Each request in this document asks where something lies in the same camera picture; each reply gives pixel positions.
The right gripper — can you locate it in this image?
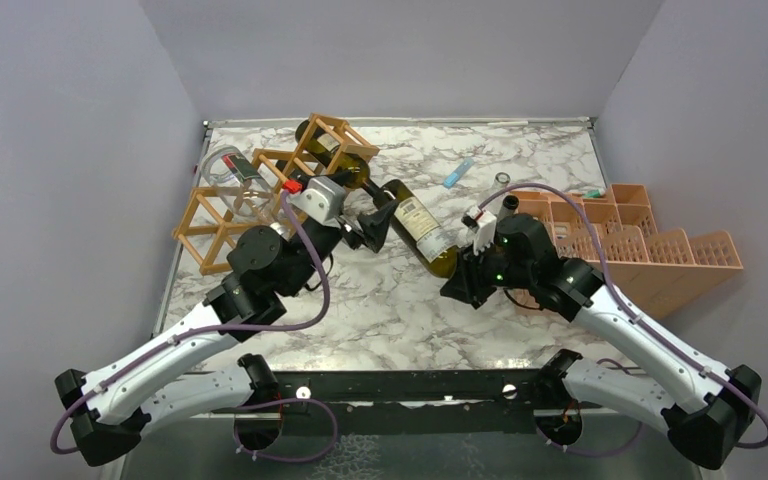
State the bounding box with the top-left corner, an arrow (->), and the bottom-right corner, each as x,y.
441,236 -> 535,302

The green wine bottle black top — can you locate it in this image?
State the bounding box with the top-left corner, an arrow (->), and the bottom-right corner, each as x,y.
382,179 -> 457,278

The green wine bottle black neck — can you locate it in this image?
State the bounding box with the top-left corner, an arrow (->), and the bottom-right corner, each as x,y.
295,120 -> 381,198

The clear round glass bottle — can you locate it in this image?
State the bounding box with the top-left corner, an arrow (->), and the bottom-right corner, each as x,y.
199,146 -> 291,239

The green wine bottle brown label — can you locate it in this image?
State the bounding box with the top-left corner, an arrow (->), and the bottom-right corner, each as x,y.
275,160 -> 315,193

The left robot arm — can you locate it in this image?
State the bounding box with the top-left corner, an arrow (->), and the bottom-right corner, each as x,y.
49,199 -> 347,466

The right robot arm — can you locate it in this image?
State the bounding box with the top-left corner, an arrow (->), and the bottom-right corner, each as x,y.
440,208 -> 761,470

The green wine bottle silver neck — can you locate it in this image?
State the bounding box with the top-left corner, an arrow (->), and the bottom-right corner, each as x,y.
497,194 -> 519,221

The clear slim glass bottle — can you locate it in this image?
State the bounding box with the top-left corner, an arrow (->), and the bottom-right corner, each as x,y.
493,172 -> 511,190

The wooden wine rack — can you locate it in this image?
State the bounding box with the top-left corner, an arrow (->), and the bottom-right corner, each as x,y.
173,113 -> 380,275

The orange plastic crate rack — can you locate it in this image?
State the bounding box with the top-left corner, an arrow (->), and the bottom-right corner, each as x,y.
512,184 -> 743,320

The blue highlighter pen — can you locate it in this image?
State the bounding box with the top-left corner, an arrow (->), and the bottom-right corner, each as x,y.
442,158 -> 475,189

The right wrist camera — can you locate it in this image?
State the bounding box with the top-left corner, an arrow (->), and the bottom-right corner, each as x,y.
461,205 -> 497,257

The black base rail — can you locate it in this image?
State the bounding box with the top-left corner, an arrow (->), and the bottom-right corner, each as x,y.
211,367 -> 604,439

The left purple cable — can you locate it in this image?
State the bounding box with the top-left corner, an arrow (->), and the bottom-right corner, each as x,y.
49,192 -> 340,465

